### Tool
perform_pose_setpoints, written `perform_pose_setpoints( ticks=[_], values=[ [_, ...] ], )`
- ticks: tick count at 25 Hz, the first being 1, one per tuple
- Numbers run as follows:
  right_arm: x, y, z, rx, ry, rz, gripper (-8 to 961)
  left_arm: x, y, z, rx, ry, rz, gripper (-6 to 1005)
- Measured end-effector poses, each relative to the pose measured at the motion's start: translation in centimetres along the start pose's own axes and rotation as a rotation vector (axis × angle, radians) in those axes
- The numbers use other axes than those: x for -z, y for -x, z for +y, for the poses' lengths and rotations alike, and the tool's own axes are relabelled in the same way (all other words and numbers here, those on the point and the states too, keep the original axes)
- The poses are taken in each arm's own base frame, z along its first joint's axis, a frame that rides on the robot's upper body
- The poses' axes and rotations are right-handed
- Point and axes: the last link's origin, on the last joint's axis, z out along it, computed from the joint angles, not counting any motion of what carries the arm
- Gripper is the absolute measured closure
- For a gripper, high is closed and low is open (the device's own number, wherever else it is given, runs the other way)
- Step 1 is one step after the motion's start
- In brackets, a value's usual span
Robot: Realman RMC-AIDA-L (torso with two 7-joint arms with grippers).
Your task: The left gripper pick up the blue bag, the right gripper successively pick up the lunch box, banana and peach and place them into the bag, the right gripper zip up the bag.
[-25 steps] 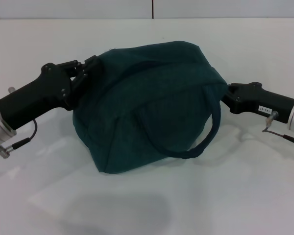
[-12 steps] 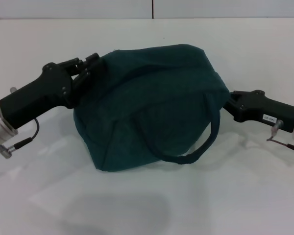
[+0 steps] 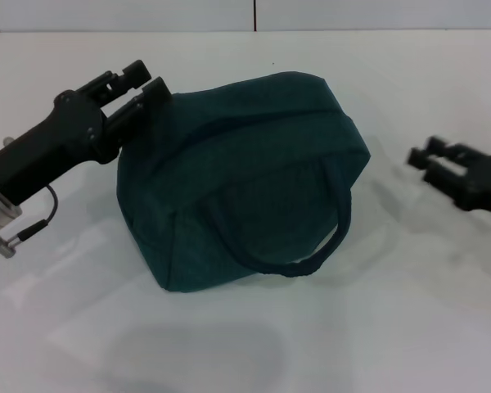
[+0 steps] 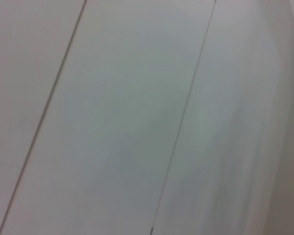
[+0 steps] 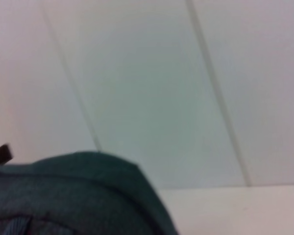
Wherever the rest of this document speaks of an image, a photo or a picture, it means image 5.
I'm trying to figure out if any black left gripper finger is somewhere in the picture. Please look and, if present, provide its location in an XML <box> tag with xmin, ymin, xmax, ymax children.
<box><xmin>0</xmin><ymin>143</ymin><xmax>15</xmax><ymax>166</ymax></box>

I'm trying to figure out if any dark teal zip bag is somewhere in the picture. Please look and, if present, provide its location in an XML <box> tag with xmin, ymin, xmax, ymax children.
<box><xmin>0</xmin><ymin>151</ymin><xmax>180</xmax><ymax>235</ymax></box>

